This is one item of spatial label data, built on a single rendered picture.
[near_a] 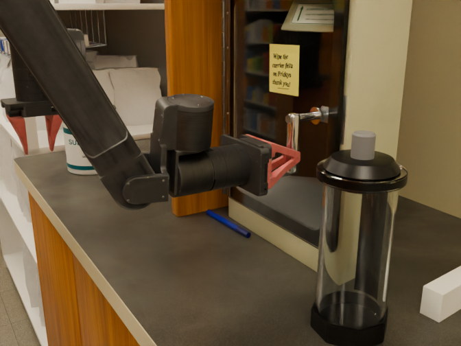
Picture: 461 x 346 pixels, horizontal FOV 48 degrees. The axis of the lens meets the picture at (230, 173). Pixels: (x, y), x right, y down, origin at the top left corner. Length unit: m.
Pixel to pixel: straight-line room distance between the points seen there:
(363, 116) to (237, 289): 0.32
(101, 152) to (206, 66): 0.47
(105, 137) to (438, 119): 0.79
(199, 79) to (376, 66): 0.38
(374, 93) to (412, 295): 0.31
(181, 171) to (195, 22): 0.43
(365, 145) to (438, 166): 0.59
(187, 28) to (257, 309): 0.53
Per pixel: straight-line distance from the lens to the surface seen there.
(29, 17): 0.56
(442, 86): 1.17
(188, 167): 0.64
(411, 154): 1.24
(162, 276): 0.85
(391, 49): 0.79
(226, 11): 0.96
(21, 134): 0.99
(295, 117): 0.74
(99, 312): 1.08
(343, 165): 0.61
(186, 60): 1.00
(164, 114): 0.61
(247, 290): 0.81
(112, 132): 0.59
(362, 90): 0.75
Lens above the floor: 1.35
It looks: 18 degrees down
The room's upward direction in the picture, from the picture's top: straight up
